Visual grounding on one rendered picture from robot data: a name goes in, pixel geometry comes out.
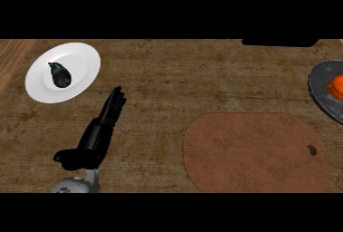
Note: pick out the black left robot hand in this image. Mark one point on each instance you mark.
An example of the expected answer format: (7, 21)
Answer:
(95, 133)

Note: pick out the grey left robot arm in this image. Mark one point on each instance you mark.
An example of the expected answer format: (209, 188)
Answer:
(78, 185)

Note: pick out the brown wooden cutting board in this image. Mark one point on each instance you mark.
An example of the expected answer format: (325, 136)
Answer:
(255, 154)

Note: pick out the orange squash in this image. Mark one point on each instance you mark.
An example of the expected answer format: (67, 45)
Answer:
(338, 87)

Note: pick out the white round plate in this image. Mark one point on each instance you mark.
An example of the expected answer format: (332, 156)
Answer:
(67, 81)

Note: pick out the dark green eggplant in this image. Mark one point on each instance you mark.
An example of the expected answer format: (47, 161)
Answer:
(61, 76)

